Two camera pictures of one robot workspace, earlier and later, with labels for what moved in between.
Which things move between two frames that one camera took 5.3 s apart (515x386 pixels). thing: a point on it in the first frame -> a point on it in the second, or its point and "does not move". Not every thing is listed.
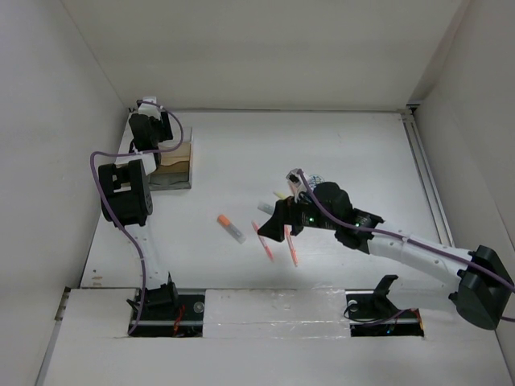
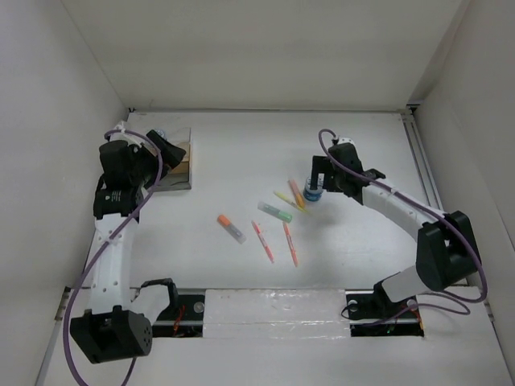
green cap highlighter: (267, 208) does not move
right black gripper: (286, 212) -> (321, 165)
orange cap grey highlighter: (231, 229) does not move
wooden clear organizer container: (175, 168) does not move
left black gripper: (161, 125) -> (171, 155)
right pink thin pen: (287, 230) does not move
